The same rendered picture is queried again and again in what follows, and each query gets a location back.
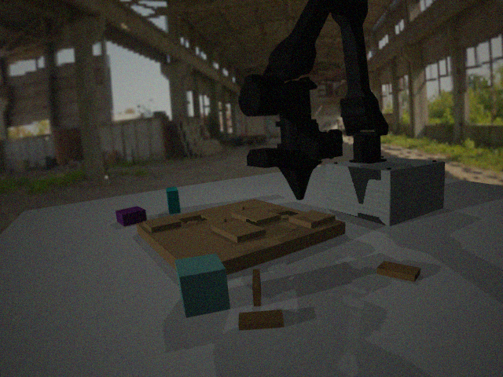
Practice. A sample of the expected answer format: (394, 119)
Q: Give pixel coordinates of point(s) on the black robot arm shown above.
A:
(268, 94)

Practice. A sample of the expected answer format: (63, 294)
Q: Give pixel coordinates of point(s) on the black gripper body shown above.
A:
(283, 154)

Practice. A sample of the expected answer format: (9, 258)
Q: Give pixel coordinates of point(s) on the tan square puzzle board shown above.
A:
(242, 234)

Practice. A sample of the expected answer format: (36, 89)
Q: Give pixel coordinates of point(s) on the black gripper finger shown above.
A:
(307, 170)
(293, 175)

